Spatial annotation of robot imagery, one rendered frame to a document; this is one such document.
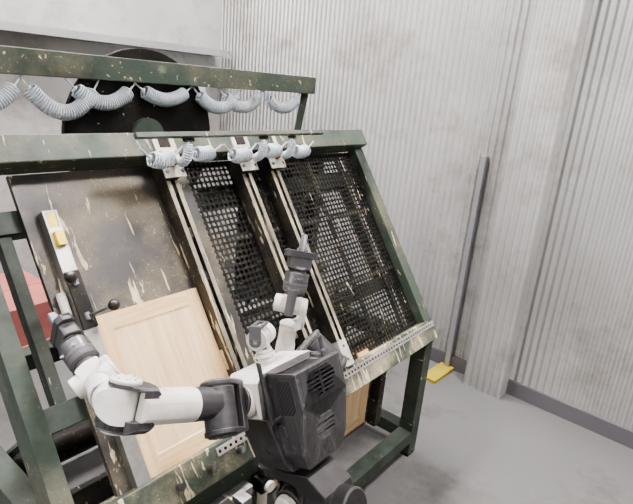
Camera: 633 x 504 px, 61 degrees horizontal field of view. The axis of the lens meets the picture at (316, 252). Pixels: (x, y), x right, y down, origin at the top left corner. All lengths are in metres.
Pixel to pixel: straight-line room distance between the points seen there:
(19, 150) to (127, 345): 0.73
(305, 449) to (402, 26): 3.69
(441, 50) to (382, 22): 0.61
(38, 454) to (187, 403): 0.54
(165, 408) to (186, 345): 0.73
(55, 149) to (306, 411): 1.21
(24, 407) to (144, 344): 0.44
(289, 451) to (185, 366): 0.64
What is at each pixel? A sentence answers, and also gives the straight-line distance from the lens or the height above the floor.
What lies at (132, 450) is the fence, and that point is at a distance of 1.92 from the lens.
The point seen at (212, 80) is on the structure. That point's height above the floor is 2.13.
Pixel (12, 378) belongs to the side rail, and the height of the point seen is 1.28.
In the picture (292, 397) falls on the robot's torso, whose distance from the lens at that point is 1.50.
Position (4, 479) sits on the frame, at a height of 0.79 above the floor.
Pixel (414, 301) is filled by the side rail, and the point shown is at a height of 1.01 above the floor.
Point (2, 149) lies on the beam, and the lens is 1.98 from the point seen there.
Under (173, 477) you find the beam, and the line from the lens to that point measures 1.98.
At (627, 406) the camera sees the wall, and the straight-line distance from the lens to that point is 4.29.
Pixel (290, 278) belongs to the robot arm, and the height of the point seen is 1.50.
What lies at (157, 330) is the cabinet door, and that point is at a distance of 2.04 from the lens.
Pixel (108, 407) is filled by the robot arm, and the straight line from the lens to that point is 1.38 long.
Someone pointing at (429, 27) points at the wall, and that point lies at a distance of 4.51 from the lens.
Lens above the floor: 2.17
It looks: 17 degrees down
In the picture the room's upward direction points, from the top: 5 degrees clockwise
